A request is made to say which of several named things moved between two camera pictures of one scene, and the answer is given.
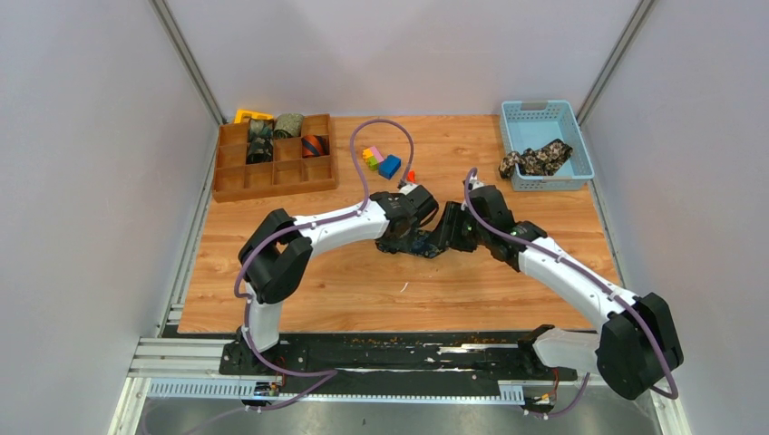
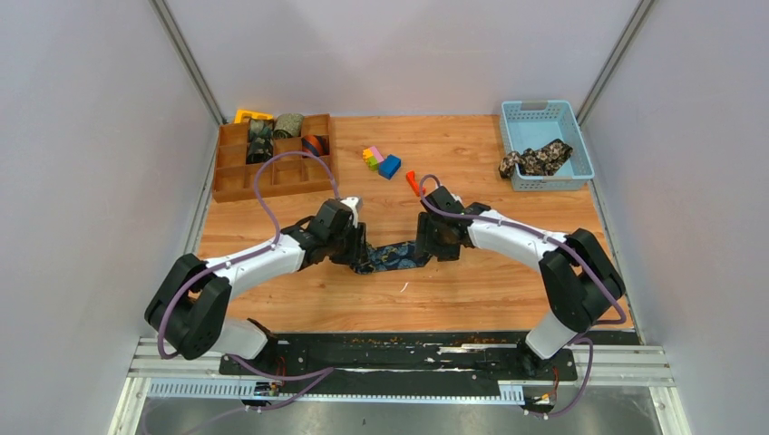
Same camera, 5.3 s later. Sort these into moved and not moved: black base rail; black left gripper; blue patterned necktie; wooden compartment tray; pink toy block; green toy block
Moved: blue patterned necktie; black left gripper
Not moved: wooden compartment tray; pink toy block; green toy block; black base rail
